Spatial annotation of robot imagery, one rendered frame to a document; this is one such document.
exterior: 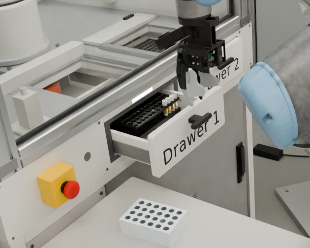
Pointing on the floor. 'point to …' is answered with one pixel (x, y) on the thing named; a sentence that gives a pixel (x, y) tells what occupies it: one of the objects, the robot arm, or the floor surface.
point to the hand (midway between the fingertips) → (193, 97)
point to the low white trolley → (250, 235)
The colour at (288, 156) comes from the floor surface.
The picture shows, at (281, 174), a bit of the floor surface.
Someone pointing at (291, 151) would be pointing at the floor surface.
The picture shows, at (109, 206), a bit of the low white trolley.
